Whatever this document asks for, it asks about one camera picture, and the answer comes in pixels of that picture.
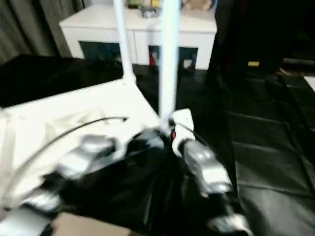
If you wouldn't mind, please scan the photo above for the white plastic table leg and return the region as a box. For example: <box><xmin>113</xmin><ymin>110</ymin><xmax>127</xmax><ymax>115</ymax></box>
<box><xmin>113</xmin><ymin>0</ymin><xmax>137</xmax><ymax>86</ymax></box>
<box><xmin>157</xmin><ymin>0</ymin><xmax>184</xmax><ymax>131</ymax></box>

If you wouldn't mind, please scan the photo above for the white plastic table top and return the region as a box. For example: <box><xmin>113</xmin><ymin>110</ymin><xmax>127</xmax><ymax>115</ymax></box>
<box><xmin>0</xmin><ymin>75</ymin><xmax>164</xmax><ymax>207</ymax></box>

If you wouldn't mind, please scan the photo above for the black mat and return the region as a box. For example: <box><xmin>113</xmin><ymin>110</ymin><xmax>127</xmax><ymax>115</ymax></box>
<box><xmin>0</xmin><ymin>54</ymin><xmax>315</xmax><ymax>236</ymax></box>

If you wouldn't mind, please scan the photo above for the black and white bundle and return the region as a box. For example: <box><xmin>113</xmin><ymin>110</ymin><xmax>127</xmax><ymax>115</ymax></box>
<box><xmin>141</xmin><ymin>7</ymin><xmax>160</xmax><ymax>19</ymax></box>

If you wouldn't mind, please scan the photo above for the white cabinet with glass doors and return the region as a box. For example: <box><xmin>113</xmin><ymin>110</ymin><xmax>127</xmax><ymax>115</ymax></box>
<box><xmin>59</xmin><ymin>4</ymin><xmax>218</xmax><ymax>71</ymax></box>

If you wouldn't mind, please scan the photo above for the grey-green curtain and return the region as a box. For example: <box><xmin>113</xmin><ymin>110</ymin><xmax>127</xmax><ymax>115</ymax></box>
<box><xmin>0</xmin><ymin>0</ymin><xmax>84</xmax><ymax>62</ymax></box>

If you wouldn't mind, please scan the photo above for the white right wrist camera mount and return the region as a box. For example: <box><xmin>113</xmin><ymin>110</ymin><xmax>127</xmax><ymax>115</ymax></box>
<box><xmin>172</xmin><ymin>109</ymin><xmax>196</xmax><ymax>157</ymax></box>

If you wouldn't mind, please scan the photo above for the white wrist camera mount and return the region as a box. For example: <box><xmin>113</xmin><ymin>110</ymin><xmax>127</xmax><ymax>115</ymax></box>
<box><xmin>172</xmin><ymin>109</ymin><xmax>196</xmax><ymax>157</ymax></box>
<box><xmin>112</xmin><ymin>122</ymin><xmax>133</xmax><ymax>160</ymax></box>

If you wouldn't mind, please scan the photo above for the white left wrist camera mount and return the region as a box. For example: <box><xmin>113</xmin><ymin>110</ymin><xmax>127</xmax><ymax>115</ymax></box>
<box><xmin>112</xmin><ymin>122</ymin><xmax>133</xmax><ymax>160</ymax></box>

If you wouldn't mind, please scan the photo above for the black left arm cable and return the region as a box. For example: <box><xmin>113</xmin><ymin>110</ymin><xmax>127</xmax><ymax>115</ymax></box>
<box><xmin>0</xmin><ymin>117</ymin><xmax>128</xmax><ymax>209</ymax></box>

